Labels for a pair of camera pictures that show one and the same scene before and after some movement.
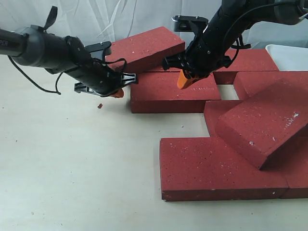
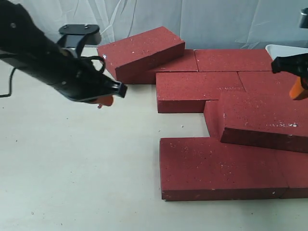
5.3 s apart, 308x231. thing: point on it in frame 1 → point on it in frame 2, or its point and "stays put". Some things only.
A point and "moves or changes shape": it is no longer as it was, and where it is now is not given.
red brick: (265, 127) moves or changes shape
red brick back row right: (248, 59) stays put
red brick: (158, 92) moves or changes shape
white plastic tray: (288, 58) stays put
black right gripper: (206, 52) → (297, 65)
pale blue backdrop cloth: (94, 21) stays put
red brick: (146, 51) stays put
